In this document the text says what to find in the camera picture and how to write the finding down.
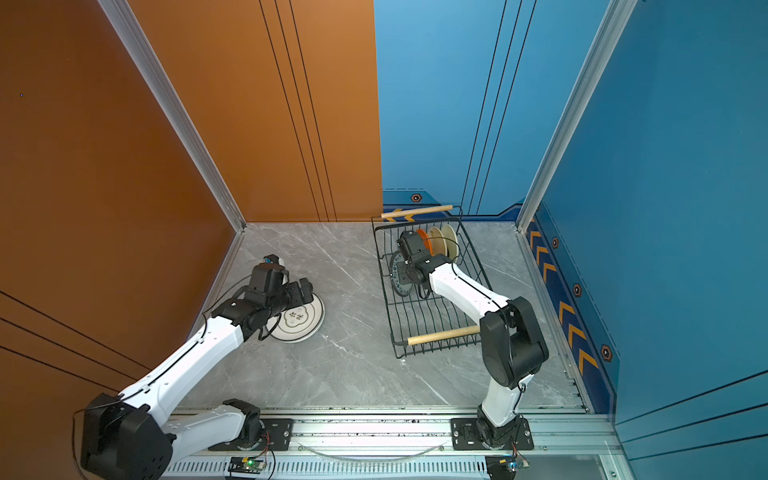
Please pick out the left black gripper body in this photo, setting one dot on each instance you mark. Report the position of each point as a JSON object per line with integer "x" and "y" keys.
{"x": 290, "y": 297}

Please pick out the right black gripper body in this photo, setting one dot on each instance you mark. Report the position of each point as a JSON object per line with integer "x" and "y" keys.
{"x": 405, "y": 272}

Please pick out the grey-green patterned small plate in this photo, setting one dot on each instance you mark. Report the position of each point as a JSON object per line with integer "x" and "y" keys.
{"x": 400, "y": 282}

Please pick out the black wire dish rack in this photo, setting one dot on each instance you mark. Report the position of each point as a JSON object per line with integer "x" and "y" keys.
{"x": 425, "y": 311}

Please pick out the orange small plate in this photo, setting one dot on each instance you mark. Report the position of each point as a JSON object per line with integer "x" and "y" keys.
{"x": 425, "y": 239}

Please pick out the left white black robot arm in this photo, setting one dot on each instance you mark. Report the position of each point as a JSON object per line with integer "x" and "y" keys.
{"x": 132, "y": 436}

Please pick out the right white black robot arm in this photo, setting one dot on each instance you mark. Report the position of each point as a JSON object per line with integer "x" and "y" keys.
{"x": 512, "y": 343}

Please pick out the beige small plate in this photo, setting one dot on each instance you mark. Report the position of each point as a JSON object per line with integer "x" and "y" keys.
{"x": 437, "y": 242}

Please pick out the cream small plate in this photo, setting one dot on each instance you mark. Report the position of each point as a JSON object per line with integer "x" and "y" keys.
{"x": 450, "y": 238}

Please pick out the left green circuit board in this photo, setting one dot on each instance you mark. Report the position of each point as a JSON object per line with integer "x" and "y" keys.
{"x": 246, "y": 466}

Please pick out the green circuit board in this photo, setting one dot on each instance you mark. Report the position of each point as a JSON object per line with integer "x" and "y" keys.
{"x": 246, "y": 466}
{"x": 505, "y": 467}

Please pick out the right green circuit board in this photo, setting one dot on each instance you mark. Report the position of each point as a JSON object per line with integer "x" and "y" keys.
{"x": 505, "y": 467}

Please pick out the far wooden rack handle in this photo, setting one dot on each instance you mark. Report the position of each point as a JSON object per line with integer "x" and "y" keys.
{"x": 417, "y": 211}

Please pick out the wooden rack handle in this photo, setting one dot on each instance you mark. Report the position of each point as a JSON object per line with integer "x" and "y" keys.
{"x": 443, "y": 335}
{"x": 417, "y": 211}

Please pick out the near wooden rack handle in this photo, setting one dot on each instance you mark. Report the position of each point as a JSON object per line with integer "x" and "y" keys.
{"x": 443, "y": 335}

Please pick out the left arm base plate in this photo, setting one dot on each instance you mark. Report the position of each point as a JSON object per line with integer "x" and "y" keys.
{"x": 273, "y": 434}

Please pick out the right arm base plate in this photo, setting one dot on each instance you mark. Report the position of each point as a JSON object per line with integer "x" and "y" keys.
{"x": 480, "y": 434}

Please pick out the aluminium front rail frame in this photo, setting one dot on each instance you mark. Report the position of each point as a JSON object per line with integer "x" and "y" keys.
{"x": 415, "y": 443}

